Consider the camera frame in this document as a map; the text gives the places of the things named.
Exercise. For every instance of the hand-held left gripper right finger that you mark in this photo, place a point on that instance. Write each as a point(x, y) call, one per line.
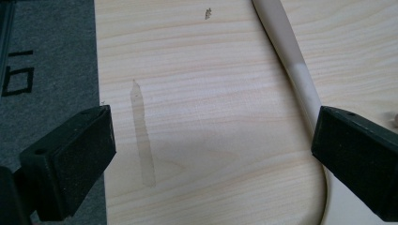
point(356, 156)

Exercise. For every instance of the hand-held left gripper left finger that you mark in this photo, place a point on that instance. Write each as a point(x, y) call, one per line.
point(72, 162)

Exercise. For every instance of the metal floor rail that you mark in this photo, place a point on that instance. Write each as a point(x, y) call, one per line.
point(5, 37)

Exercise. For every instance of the beige slotted skimmer spoon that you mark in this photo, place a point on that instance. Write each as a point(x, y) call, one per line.
point(281, 31)

